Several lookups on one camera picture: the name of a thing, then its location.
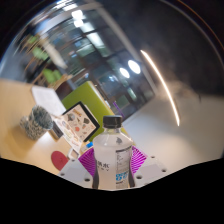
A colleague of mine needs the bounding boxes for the clear plastic bottle black cap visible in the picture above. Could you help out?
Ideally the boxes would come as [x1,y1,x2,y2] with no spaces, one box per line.
[92,115,134,191]

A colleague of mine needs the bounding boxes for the open white book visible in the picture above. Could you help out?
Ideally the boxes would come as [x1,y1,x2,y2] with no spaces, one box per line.
[30,85,67,117]

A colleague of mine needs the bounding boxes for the black tablet with pictures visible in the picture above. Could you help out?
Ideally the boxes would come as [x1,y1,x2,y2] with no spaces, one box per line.
[61,101,101,143]

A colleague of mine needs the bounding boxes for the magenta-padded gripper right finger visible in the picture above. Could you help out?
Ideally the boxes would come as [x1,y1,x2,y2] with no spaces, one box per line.
[129,145,170,188]

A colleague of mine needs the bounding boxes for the round white pendant lamp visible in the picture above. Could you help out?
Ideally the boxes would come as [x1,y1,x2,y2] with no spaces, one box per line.
[127,59,142,75]
[119,67,131,79]

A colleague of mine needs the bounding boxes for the long curved ceiling light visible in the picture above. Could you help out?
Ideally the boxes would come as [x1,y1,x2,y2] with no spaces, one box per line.
[139,49,181,127]

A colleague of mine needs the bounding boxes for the green upholstered bench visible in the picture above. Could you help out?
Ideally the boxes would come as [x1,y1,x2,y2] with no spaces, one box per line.
[61,80,129,141]

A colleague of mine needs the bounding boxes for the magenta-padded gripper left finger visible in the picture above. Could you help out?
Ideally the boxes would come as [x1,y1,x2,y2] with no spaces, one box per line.
[57,147,96,190]

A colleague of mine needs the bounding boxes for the wooden chairs with green seats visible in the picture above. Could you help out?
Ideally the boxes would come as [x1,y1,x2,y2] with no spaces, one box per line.
[19,33,73,88]

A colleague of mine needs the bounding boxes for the flat round red coaster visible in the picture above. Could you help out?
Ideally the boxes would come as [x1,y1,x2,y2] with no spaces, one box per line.
[50,150,70,172]

